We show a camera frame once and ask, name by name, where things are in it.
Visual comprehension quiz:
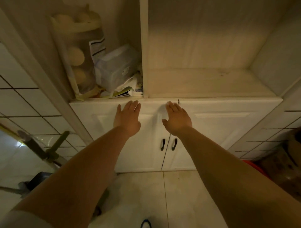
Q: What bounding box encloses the person's right hand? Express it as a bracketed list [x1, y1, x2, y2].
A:
[161, 101, 193, 137]

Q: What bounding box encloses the person's left hand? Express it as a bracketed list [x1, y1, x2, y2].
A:
[114, 100, 142, 138]

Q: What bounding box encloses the person's right forearm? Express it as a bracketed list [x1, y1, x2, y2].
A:
[170, 126, 301, 228]

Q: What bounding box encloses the person's left forearm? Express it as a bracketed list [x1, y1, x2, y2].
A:
[11, 127, 141, 228]

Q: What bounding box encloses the printed paper booklet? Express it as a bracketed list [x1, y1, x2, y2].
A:
[109, 86, 134, 98]

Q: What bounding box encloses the crumpled white paper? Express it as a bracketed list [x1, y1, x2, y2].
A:
[114, 70, 144, 97]

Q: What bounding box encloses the white cabinet door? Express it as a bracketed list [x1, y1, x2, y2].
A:
[162, 98, 284, 171]
[70, 99, 179, 173]

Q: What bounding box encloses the clear plastic storage box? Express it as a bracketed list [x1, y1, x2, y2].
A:
[94, 44, 142, 92]

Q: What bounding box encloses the clear plastic egg rack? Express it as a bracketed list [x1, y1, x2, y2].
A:
[49, 3, 107, 102]

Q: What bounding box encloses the brown egg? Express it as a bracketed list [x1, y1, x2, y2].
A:
[55, 14, 75, 26]
[72, 67, 87, 85]
[68, 46, 85, 67]

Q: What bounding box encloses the white black-striped cloth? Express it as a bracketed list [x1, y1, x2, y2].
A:
[89, 37, 106, 63]

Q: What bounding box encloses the white wooden cabinet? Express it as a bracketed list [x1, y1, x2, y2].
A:
[0, 0, 301, 173]

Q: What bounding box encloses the red plastic basin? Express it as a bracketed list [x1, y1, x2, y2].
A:
[243, 160, 269, 177]

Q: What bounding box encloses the black dustpan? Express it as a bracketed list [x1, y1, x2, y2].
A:
[25, 171, 55, 191]

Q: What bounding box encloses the brown cardboard box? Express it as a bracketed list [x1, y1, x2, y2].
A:
[257, 127, 301, 203]

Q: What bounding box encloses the white shirt sleeve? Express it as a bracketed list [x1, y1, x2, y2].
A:
[0, 210, 54, 228]

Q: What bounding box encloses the dark green mop frame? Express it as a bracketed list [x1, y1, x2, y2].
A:
[17, 130, 70, 166]

